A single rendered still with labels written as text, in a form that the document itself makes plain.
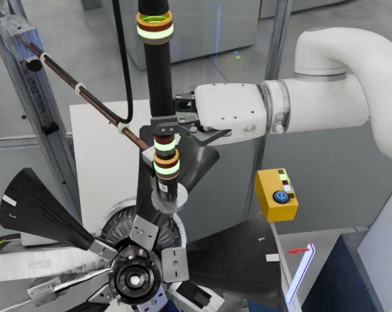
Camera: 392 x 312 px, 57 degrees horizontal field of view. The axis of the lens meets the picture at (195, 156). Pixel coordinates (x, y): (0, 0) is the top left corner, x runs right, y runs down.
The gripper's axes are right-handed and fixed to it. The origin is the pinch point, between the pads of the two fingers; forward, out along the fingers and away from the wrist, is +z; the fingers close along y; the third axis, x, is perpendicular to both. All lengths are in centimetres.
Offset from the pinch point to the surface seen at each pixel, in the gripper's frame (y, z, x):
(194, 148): 16.2, -6.5, -23.7
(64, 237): 6.3, 26.0, -40.0
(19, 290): 56, 90, -165
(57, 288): 1, 31, -55
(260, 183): 32, -31, -59
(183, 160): 14.7, -3.8, -25.8
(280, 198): 24, -35, -57
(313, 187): 70, -76, -115
